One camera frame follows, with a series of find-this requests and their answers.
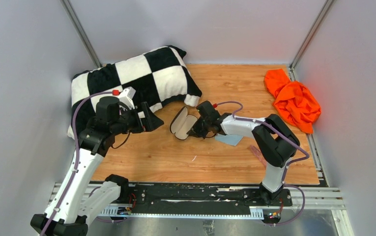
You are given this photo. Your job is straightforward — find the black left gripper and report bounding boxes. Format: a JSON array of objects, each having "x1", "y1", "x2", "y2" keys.
[{"x1": 111, "y1": 101, "x2": 164, "y2": 135}]

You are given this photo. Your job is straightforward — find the black glasses case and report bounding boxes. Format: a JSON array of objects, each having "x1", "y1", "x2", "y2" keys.
[{"x1": 170, "y1": 106, "x2": 198, "y2": 140}]

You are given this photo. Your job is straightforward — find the light blue cleaning cloth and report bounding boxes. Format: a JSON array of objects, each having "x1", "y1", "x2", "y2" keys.
[{"x1": 215, "y1": 134, "x2": 243, "y2": 146}]

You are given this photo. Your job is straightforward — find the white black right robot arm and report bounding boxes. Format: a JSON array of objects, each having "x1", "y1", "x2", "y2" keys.
[{"x1": 187, "y1": 101, "x2": 300, "y2": 206}]

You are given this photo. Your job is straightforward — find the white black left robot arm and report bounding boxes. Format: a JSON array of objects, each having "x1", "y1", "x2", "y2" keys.
[{"x1": 30, "y1": 92, "x2": 164, "y2": 236}]

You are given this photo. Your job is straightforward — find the pink transparent sunglasses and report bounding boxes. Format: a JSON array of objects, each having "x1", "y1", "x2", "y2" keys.
[{"x1": 249, "y1": 145, "x2": 267, "y2": 167}]

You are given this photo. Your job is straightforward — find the black white checkered pillow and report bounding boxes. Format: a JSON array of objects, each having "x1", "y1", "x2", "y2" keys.
[{"x1": 67, "y1": 45, "x2": 202, "y2": 138}]

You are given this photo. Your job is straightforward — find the orange crumpled cloth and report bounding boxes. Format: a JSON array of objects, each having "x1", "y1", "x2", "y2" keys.
[{"x1": 264, "y1": 69, "x2": 321, "y2": 134}]

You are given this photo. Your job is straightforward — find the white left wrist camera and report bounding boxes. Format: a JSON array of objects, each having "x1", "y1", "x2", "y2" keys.
[{"x1": 112, "y1": 87, "x2": 136, "y2": 110}]

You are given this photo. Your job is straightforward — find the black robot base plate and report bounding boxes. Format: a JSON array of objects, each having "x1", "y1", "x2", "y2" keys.
[{"x1": 113, "y1": 183, "x2": 292, "y2": 216}]

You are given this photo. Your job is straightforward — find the aluminium frame rail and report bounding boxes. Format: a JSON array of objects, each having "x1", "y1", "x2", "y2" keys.
[{"x1": 60, "y1": 0, "x2": 102, "y2": 67}]

